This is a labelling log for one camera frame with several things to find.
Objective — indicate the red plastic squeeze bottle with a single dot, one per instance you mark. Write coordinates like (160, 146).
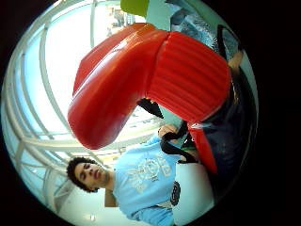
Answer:
(125, 78)

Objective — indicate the the person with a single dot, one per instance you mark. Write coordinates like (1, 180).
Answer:
(144, 182)

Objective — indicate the green panel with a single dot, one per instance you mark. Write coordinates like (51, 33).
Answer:
(134, 7)

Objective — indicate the white window frame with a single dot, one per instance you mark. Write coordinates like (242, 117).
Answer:
(34, 125)

